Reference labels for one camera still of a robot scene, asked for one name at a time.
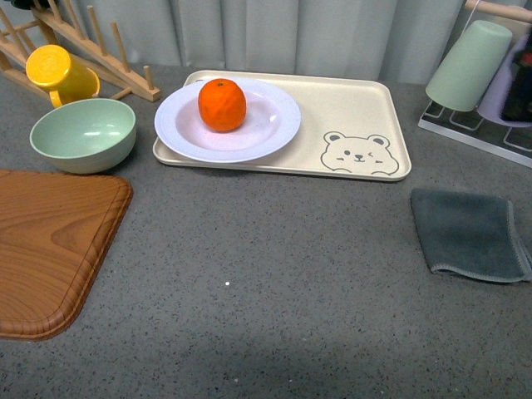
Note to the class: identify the wooden dish rack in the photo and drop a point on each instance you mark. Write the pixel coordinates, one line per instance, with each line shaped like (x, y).
(58, 19)

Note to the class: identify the green plastic cup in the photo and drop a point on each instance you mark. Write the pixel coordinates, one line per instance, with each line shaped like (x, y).
(469, 66)

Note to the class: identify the grey curtain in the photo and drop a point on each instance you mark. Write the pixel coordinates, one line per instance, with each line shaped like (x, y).
(401, 41)

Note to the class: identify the cream bear tray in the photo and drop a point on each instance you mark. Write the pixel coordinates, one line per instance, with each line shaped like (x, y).
(349, 129)

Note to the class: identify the green bowl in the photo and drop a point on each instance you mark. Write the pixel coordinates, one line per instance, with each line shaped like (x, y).
(86, 137)

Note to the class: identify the white round plate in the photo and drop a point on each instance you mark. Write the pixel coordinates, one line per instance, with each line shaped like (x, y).
(272, 120)

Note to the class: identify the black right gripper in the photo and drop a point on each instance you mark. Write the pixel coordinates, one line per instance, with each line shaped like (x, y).
(517, 106)

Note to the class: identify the purple plastic cup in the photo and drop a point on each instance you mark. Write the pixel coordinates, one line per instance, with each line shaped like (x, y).
(492, 103)

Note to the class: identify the grey folded cloth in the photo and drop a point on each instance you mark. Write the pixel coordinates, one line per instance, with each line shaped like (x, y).
(470, 235)

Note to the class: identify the white wire cup rack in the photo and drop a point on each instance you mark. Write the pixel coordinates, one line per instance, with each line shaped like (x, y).
(468, 127)

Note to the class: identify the orange fruit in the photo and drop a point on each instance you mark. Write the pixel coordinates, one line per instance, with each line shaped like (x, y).
(222, 105)

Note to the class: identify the yellow mug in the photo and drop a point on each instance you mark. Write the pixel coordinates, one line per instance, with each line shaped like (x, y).
(56, 71)

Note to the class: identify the brown wooden cutting board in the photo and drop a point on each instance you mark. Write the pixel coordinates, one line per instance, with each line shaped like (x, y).
(55, 232)

